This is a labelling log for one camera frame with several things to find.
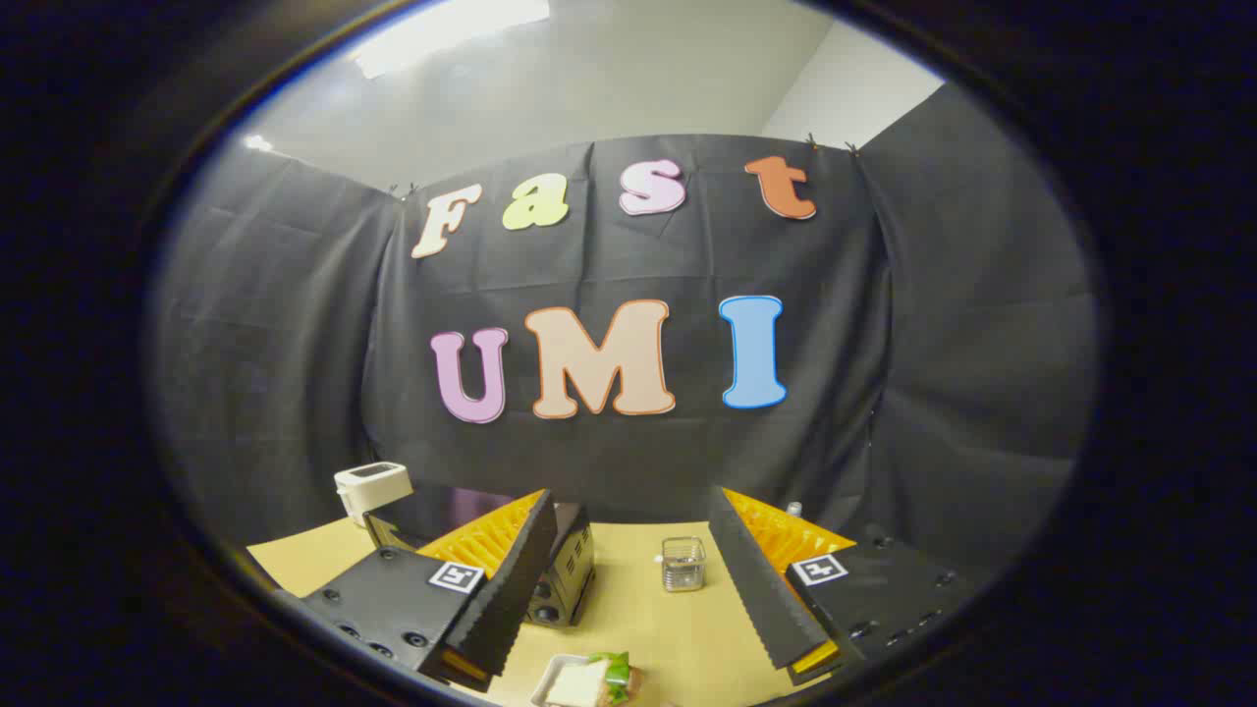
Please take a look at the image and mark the sandwich with lettuce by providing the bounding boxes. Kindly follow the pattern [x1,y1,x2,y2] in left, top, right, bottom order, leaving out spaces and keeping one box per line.
[546,651,646,707]

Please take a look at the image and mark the white toaster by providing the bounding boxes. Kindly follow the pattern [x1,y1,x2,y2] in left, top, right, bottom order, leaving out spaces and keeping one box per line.
[334,462,413,528]

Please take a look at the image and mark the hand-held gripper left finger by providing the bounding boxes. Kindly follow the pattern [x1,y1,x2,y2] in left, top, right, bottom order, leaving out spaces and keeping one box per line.
[278,488,559,693]

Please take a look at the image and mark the black toaster oven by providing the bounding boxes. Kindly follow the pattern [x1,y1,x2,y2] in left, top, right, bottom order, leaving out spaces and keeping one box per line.
[361,485,596,627]

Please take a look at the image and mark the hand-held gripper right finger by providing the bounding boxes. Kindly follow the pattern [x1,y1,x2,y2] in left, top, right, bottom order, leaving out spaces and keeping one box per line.
[707,486,973,686]

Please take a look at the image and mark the clear glass jar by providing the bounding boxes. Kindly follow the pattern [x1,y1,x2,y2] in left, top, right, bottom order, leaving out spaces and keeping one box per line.
[655,536,708,593]

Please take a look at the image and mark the white square plate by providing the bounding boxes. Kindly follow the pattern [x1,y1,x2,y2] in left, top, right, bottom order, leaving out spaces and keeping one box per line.
[530,654,592,707]

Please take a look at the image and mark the black backdrop cloth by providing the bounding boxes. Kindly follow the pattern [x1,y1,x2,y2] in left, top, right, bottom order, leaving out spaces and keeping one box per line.
[149,86,1099,580]

